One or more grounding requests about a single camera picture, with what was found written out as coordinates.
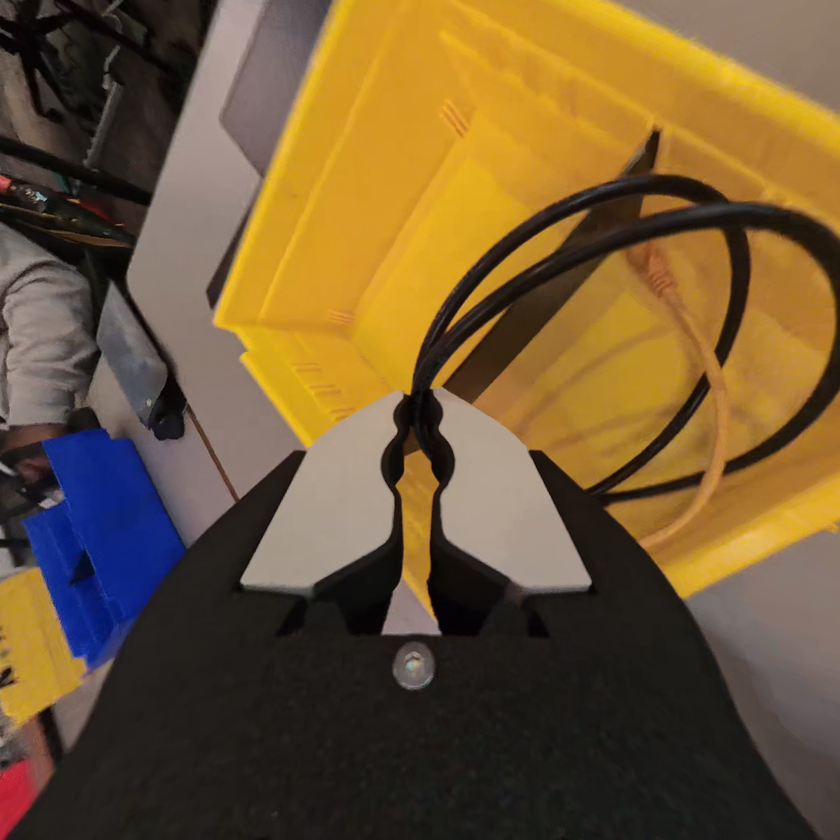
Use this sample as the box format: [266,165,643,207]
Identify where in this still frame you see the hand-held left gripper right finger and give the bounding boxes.
[418,386,594,634]

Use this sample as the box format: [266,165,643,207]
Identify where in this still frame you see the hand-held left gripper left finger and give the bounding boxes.
[243,389,408,634]

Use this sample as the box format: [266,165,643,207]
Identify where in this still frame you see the orange ethernet cable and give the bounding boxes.
[630,250,729,550]

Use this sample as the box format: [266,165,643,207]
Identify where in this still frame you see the yellow plastic bin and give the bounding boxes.
[0,567,86,725]
[213,0,840,618]

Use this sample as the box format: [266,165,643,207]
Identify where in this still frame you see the black ethernet cable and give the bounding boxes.
[407,175,840,506]

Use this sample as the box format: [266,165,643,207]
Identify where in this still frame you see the blue plastic bin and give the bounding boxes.
[24,431,187,670]

